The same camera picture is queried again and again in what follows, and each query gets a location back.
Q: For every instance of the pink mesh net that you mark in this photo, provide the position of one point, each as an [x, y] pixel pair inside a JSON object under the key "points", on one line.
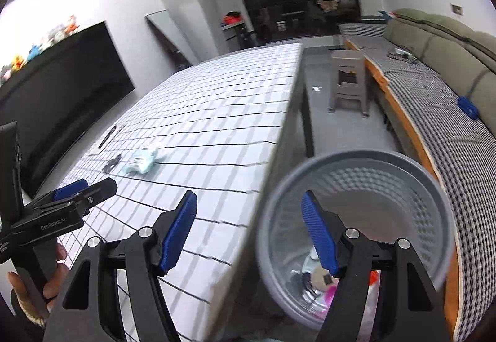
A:
{"points": [[332, 292]]}

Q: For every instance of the orange wooden sofa frame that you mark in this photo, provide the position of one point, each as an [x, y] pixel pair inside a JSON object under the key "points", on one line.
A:
{"points": [[403, 113]]}

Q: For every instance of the grey plastic basket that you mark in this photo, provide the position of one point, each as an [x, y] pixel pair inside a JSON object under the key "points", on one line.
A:
{"points": [[348, 179]]}

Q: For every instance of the grey plastic stool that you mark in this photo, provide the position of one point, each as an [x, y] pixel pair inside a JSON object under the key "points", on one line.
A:
{"points": [[348, 94]]}

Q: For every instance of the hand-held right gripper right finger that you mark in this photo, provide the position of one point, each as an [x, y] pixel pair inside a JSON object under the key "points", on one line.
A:
{"points": [[319, 233]]}

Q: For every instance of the black hair clip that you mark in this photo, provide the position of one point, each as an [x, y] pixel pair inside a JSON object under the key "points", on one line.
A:
{"points": [[112, 164]]}

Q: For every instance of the olive green sofa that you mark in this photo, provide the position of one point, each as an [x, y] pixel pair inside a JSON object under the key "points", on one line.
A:
{"points": [[445, 47]]}

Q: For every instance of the light blue packet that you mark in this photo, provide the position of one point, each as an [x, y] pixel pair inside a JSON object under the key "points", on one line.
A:
{"points": [[141, 161]]}

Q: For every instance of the small dark side table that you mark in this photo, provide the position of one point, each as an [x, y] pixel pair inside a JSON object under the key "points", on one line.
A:
{"points": [[236, 37]]}

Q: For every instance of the leaning mirror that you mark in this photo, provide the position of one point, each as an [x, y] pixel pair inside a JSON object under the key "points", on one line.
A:
{"points": [[170, 35]]}

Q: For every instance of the row of small plush toys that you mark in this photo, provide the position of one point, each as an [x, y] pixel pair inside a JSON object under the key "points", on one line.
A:
{"points": [[33, 51]]}

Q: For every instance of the person's left hand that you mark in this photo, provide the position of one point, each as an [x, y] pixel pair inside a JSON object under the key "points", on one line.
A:
{"points": [[19, 287]]}

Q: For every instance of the black table leg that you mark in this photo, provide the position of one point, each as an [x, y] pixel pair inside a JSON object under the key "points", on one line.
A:
{"points": [[308, 121]]}

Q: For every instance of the red cloth item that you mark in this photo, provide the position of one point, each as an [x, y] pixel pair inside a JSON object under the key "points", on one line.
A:
{"points": [[231, 19]]}

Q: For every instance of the blue plastic block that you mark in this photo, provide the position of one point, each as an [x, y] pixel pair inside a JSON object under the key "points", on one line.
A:
{"points": [[468, 105]]}

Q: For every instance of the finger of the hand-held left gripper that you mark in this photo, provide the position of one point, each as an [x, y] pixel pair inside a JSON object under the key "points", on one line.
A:
{"points": [[100, 191], [69, 188]]}

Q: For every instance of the black television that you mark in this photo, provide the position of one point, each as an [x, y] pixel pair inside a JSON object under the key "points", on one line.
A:
{"points": [[69, 94]]}

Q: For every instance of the checked white tablecloth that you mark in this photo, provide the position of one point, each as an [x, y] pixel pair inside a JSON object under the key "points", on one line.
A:
{"points": [[217, 113]]}

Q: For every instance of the teal item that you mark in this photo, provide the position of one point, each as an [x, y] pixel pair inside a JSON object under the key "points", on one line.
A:
{"points": [[385, 15]]}

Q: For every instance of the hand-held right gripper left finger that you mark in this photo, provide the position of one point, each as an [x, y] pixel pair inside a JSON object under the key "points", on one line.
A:
{"points": [[178, 233]]}

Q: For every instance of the houndstooth sofa cover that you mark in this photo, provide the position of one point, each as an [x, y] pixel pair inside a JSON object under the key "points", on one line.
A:
{"points": [[445, 132]]}

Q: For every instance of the beige garment on hanger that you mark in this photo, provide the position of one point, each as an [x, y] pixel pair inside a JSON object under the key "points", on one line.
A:
{"points": [[329, 4]]}

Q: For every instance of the black pen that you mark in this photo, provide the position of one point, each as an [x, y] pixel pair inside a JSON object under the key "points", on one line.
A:
{"points": [[107, 136]]}

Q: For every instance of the wall socket plate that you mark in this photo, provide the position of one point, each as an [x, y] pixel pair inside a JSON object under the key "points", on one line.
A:
{"points": [[456, 9]]}

